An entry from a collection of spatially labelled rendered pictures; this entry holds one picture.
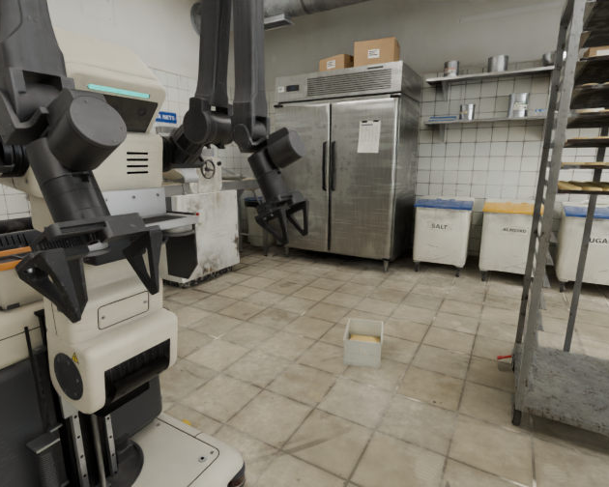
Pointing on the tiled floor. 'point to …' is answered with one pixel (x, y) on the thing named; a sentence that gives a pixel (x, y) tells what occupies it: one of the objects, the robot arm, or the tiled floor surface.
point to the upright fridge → (317, 99)
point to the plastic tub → (362, 343)
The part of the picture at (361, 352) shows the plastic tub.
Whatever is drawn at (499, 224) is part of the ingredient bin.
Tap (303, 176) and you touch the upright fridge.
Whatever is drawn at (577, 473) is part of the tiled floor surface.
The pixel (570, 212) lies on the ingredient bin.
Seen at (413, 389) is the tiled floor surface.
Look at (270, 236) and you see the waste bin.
